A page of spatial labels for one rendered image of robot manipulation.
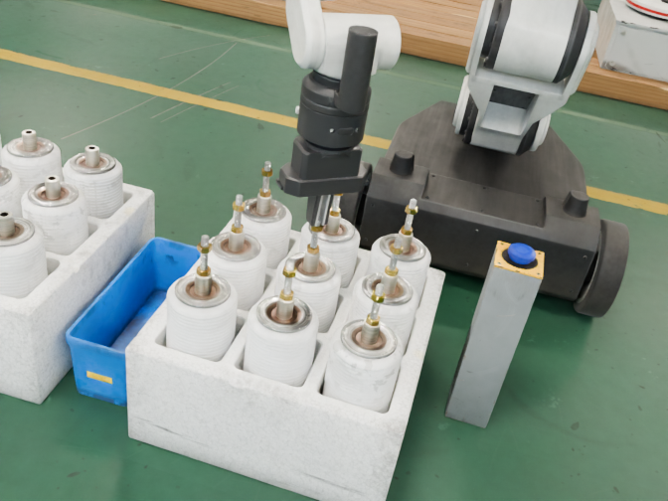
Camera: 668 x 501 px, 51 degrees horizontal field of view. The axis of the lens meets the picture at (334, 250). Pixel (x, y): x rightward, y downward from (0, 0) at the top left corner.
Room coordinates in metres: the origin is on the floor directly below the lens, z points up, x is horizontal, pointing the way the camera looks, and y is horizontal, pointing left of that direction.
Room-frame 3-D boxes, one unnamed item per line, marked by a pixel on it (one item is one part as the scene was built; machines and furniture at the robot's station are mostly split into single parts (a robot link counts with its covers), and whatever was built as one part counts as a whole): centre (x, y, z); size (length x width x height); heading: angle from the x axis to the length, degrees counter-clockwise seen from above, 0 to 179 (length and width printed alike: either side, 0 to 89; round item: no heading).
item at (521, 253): (0.87, -0.27, 0.32); 0.04 x 0.04 x 0.02
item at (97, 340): (0.89, 0.30, 0.06); 0.30 x 0.11 x 0.12; 171
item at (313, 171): (0.85, 0.03, 0.45); 0.13 x 0.10 x 0.12; 118
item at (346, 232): (0.96, 0.01, 0.25); 0.08 x 0.08 x 0.01
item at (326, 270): (0.85, 0.03, 0.25); 0.08 x 0.08 x 0.01
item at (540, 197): (1.51, -0.32, 0.19); 0.64 x 0.52 x 0.33; 171
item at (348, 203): (1.30, -0.02, 0.10); 0.20 x 0.05 x 0.20; 171
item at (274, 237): (0.98, 0.13, 0.16); 0.10 x 0.10 x 0.18
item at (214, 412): (0.85, 0.03, 0.09); 0.39 x 0.39 x 0.18; 80
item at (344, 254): (0.96, 0.01, 0.16); 0.10 x 0.10 x 0.18
